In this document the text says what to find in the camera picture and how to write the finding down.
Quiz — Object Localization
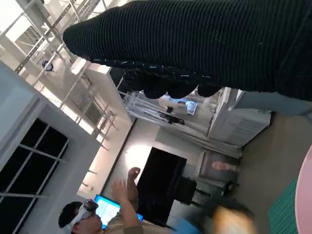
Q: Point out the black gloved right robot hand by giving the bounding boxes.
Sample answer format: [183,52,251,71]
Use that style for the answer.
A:
[62,0,312,102]

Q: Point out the green cutting mat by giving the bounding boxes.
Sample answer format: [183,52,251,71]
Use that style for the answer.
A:
[267,175,299,234]

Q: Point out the large black screen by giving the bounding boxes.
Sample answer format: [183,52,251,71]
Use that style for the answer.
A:
[136,147,188,227]

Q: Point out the rectangular toasted bread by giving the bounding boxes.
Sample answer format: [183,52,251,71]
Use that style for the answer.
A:
[211,206,258,234]

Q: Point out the person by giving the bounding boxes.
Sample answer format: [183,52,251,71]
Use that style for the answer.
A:
[58,167,176,234]

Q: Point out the grey wheeled chair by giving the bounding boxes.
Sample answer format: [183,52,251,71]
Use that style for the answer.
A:
[198,150,243,195]

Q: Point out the white VR headset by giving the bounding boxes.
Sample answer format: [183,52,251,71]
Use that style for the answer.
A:
[63,198,99,231]

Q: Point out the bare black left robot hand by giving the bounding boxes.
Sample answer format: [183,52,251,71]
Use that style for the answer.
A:
[168,195,256,234]

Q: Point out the pink bowl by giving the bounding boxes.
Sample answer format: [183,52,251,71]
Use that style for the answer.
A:
[293,143,312,234]

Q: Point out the dark framed window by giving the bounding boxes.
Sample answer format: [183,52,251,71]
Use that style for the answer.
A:
[0,117,70,234]

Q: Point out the small blue white object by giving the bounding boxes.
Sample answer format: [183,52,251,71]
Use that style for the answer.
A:
[41,59,56,73]

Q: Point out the white louvered cabinet unit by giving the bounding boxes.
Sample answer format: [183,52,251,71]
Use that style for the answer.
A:
[207,87,273,147]

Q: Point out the monitor with lit screen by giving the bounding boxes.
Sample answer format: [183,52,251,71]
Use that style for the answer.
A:
[94,194,144,231]

